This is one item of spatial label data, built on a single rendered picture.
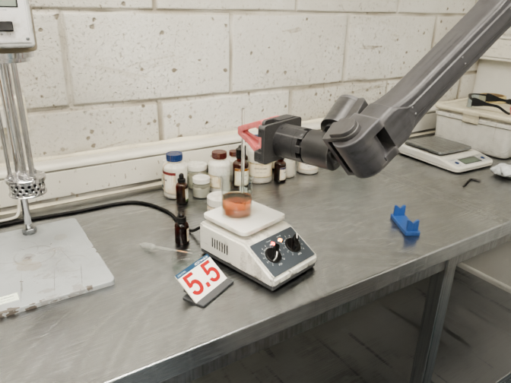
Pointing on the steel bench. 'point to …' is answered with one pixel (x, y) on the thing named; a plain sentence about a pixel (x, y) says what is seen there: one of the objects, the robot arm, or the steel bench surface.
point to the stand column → (14, 151)
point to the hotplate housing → (255, 271)
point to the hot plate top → (261, 212)
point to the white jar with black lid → (306, 169)
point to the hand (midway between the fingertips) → (242, 130)
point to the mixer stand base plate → (48, 267)
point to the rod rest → (404, 222)
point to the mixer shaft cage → (23, 185)
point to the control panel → (290, 259)
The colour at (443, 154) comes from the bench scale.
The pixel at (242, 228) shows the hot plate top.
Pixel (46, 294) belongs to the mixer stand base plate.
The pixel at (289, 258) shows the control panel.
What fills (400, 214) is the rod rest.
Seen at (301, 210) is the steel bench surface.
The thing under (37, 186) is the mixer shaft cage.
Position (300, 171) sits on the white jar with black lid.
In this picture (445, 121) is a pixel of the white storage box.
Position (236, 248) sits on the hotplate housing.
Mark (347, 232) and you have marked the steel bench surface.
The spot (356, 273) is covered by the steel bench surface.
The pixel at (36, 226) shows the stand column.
